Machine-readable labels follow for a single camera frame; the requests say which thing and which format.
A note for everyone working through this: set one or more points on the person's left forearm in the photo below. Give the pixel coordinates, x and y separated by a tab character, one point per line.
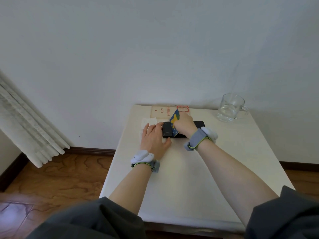
132	189

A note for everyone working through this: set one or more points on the white curtain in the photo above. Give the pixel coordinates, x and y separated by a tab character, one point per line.
27	124

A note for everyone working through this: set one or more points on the blue card yellow star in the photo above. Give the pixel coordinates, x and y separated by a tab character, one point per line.
175	116

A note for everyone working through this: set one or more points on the person's right hand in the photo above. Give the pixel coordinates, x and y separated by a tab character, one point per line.
185	125

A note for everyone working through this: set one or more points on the dark grey shirt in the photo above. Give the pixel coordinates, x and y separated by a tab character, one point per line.
94	221

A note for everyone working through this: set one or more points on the clear phone case red print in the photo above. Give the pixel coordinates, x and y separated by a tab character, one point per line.
162	110

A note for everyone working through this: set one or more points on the person's left hand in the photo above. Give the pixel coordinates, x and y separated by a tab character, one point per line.
153	143

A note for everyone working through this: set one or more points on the white wipe tissues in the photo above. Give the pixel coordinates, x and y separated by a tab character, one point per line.
148	121

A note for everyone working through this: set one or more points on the glass mug with water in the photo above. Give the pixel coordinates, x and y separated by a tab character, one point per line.
230	108

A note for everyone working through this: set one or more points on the person's right forearm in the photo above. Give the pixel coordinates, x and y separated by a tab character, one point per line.
236	181

